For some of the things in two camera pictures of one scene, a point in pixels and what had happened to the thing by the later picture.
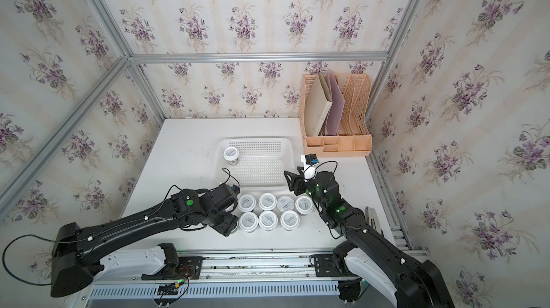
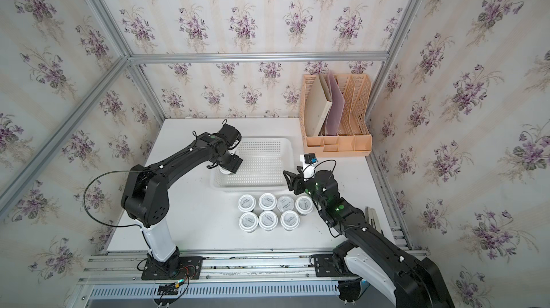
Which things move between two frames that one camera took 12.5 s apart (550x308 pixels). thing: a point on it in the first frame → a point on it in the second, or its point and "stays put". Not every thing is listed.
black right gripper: [296, 182] stays put
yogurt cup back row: [246, 203] stays put
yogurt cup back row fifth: [304, 205] stays put
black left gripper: [229, 225] → [235, 164]
